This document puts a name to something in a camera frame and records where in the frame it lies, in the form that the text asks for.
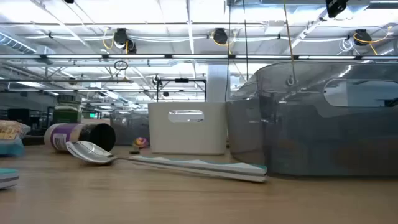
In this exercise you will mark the white plastic bin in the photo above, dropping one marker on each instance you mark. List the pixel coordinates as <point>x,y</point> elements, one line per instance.
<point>186,137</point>

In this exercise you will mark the purple-label spice jar black cap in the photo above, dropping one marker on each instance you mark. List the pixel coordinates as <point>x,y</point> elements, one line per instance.
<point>66,135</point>

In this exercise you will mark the green-capped herb spice jar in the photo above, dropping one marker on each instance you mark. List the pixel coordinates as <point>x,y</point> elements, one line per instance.
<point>66,113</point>

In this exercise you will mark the blue and yellow ramen packet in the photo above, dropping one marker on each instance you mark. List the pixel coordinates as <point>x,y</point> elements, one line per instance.
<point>11,140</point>

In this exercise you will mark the black metal frame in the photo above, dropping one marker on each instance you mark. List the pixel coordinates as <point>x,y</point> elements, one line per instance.
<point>182,80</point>

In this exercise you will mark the grey translucent plastic bin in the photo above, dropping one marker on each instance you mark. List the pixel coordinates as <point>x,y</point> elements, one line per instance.
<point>129,130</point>
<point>311,140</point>

